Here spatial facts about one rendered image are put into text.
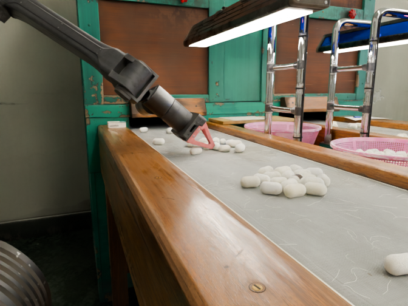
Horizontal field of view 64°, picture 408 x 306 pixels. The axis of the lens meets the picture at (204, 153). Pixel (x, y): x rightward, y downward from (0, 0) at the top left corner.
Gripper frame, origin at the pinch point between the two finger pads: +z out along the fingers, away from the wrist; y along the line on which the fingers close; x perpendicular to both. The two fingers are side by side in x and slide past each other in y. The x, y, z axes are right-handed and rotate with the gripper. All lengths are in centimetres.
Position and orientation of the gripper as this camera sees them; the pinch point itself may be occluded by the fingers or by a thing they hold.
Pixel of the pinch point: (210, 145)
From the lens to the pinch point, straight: 81.2
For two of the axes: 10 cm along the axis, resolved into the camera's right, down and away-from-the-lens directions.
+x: -6.1, 7.9, -0.8
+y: -3.6, -1.8, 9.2
